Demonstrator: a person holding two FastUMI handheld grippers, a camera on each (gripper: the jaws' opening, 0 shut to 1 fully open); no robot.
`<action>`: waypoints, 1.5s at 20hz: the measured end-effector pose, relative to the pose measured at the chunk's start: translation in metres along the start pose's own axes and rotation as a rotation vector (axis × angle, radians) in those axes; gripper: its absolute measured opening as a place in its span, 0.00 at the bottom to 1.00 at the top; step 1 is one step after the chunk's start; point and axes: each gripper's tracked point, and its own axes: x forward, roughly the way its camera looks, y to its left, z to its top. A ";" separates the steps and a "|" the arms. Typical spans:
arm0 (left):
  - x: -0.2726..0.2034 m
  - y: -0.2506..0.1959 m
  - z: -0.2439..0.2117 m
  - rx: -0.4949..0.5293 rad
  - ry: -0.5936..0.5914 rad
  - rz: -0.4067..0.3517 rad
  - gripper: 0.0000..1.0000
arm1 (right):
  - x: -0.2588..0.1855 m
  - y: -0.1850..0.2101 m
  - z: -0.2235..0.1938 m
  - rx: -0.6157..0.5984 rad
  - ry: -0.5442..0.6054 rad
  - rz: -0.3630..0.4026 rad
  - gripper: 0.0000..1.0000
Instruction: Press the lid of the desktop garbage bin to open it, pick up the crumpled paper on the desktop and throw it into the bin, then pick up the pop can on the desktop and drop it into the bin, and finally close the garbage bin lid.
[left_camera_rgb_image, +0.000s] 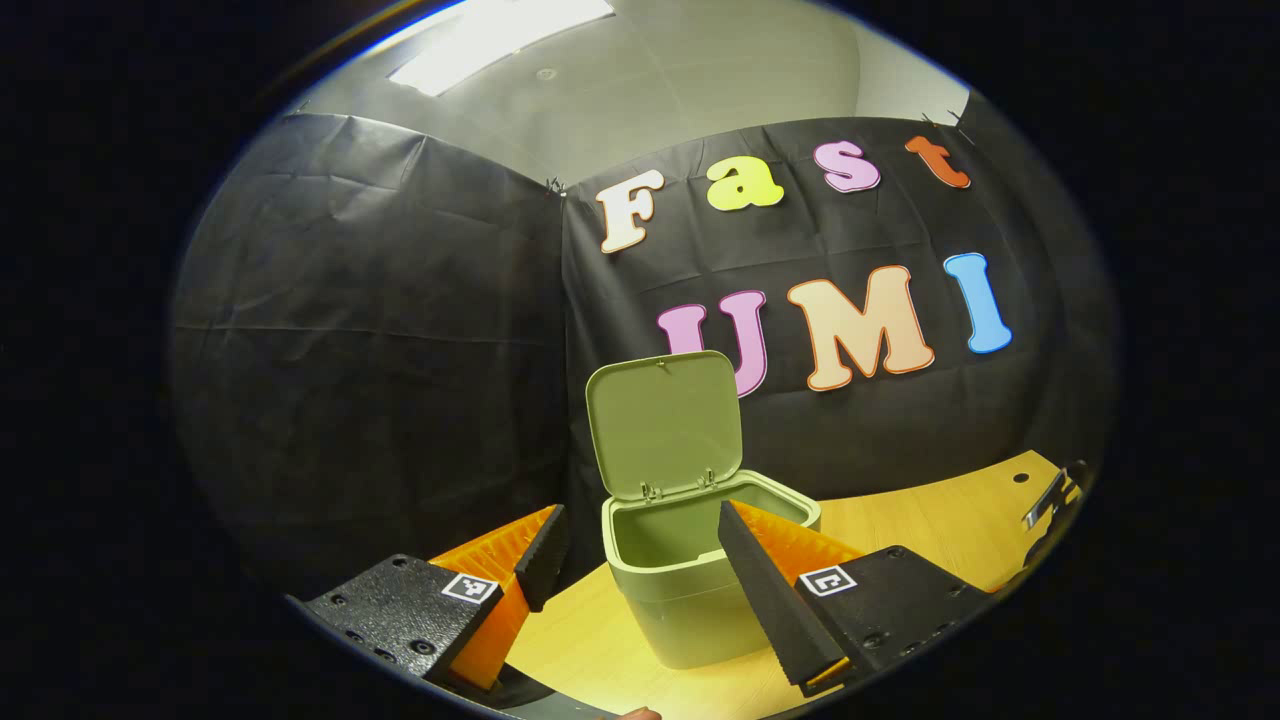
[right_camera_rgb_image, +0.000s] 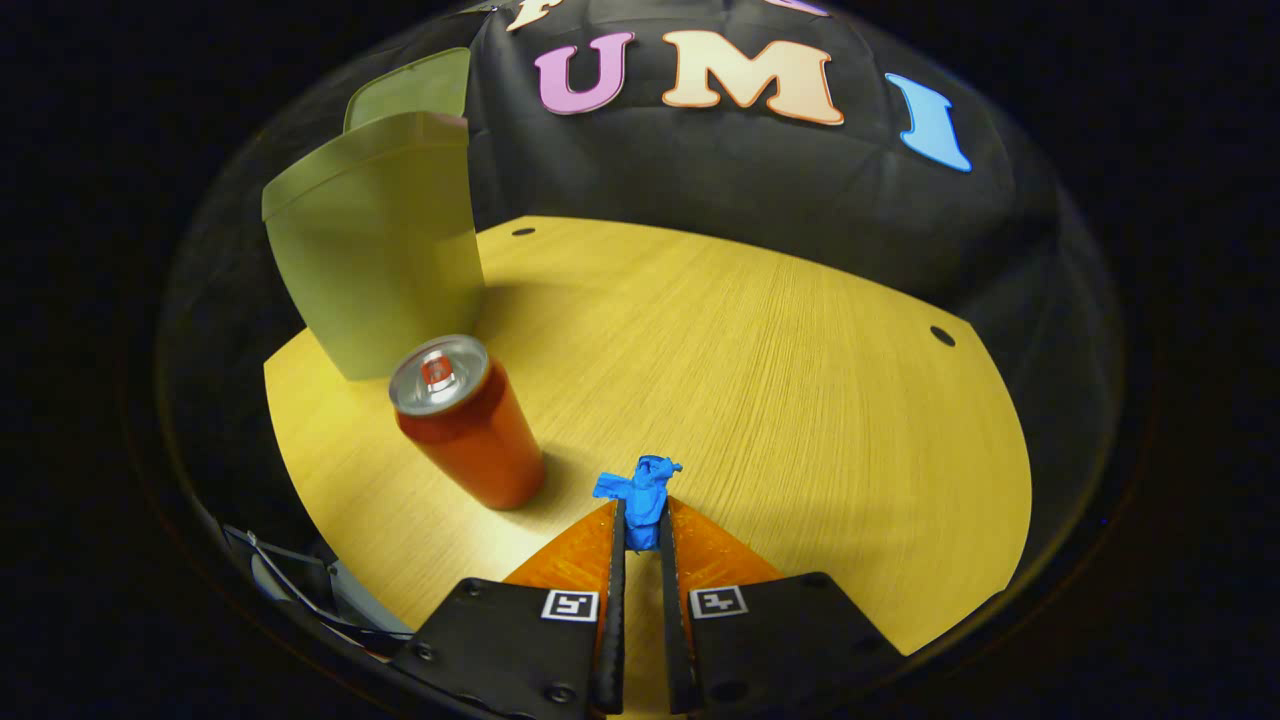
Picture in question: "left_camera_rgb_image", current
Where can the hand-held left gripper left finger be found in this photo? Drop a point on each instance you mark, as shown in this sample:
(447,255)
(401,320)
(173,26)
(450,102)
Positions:
(545,555)

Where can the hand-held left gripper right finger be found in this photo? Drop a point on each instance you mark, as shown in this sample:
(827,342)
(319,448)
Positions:
(770,600)

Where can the green desktop garbage bin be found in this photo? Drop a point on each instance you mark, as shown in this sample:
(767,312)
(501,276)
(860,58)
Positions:
(690,610)

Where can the wooden desktop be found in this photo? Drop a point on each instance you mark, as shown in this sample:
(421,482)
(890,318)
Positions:
(920,530)

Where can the black backdrop cloth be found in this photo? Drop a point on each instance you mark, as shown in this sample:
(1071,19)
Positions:
(380,350)

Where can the rectangular ceiling light panel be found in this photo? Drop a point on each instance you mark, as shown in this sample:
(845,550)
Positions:
(480,40)

